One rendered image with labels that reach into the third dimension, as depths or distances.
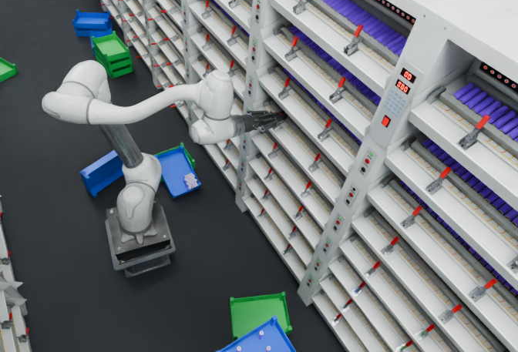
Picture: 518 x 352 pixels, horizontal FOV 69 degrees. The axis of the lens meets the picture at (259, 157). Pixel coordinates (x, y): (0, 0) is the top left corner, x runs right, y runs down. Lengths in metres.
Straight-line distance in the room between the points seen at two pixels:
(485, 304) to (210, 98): 1.06
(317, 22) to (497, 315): 1.02
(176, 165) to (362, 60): 1.71
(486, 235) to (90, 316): 1.86
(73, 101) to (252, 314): 1.39
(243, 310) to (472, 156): 1.52
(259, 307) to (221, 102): 1.25
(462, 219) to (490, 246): 0.09
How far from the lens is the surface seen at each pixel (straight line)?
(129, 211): 1.89
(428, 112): 1.10
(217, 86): 1.35
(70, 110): 1.56
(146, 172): 1.97
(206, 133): 1.43
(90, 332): 2.26
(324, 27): 1.32
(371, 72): 1.17
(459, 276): 1.30
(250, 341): 1.82
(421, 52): 1.03
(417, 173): 1.20
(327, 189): 1.55
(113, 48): 3.58
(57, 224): 2.61
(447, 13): 1.01
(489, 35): 0.98
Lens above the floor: 2.08
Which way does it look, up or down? 48 degrees down
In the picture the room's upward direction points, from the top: 8 degrees clockwise
